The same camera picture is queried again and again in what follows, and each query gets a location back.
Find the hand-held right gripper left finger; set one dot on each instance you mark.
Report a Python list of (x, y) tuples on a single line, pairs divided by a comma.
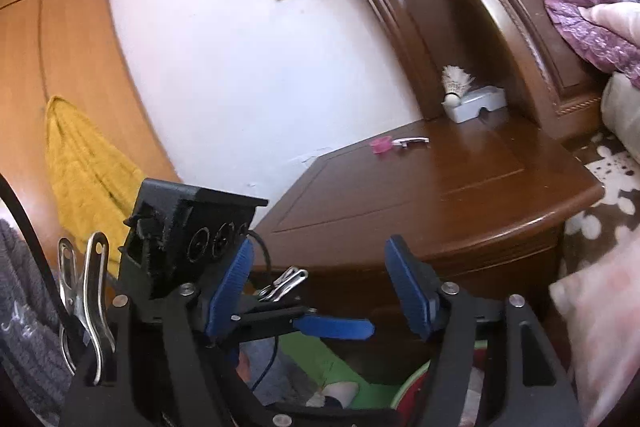
[(227, 287)]

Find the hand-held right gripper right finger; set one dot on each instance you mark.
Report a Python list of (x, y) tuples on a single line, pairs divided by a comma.
[(407, 287)]

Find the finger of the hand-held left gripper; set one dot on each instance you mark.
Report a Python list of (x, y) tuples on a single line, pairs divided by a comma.
[(310, 418), (335, 327)]

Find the green and red bin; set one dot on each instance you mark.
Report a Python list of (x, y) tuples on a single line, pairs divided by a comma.
[(410, 392)]

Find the white rectangular box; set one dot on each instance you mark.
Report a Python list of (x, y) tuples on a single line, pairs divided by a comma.
[(475, 104)]

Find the white feather shuttlecock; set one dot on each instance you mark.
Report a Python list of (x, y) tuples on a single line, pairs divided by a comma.
[(456, 82)]

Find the green foam mat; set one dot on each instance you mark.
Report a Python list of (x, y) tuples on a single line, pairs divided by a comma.
[(320, 357)]

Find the grey fleece garment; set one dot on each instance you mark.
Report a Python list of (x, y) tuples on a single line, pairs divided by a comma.
[(295, 387)]

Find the silver metal clip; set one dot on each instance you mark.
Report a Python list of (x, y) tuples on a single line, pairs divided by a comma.
[(97, 297), (285, 282)]

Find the dark wooden nightstand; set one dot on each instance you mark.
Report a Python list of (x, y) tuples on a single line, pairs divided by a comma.
[(425, 197)]

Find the yellow towel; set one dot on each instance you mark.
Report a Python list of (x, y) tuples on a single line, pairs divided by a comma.
[(90, 177)]

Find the small pink cap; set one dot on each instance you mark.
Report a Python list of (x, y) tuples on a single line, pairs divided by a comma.
[(382, 146)]

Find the small white plastic strip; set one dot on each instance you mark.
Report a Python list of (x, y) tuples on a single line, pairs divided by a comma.
[(412, 140)]

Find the grey knit sweater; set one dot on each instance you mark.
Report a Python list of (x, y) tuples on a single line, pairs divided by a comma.
[(30, 332)]

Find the pink checked quilt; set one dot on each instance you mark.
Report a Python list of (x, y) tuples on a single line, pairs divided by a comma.
[(600, 322)]

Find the brown spotted bed sheet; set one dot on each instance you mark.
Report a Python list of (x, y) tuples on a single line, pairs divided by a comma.
[(607, 212)]

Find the white pillow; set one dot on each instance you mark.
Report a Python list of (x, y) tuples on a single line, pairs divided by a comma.
[(622, 112)]

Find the dark wooden headboard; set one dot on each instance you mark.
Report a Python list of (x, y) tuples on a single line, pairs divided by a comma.
[(450, 7)]

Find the purple and pink quilt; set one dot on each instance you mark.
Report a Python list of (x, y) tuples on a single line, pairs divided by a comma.
[(575, 22)]

